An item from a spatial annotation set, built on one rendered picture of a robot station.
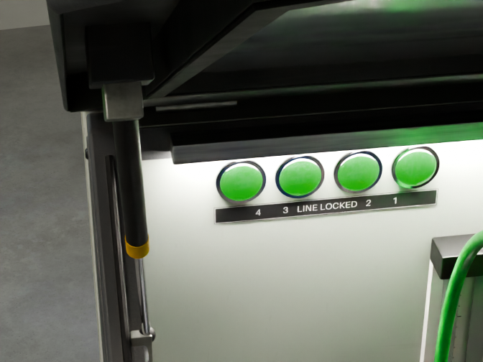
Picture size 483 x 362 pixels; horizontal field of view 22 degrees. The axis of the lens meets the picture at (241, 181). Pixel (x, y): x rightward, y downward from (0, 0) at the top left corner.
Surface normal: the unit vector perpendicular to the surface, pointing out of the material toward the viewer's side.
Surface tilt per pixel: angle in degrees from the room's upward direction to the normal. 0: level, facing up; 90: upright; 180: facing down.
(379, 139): 90
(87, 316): 0
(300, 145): 90
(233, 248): 90
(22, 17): 90
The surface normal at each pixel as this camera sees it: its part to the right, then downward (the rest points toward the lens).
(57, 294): 0.00, -0.85
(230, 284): 0.16, 0.51
